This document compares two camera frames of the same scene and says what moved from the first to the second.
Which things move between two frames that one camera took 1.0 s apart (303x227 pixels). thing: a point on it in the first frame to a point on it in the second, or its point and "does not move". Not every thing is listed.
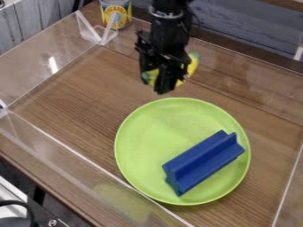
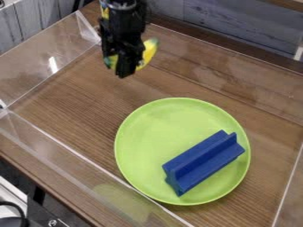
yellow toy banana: x=151 y=74 to x=149 y=52
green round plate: x=160 y=132 does not move
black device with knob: x=51 y=212 does not move
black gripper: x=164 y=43 to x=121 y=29
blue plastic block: x=200 y=162 does not move
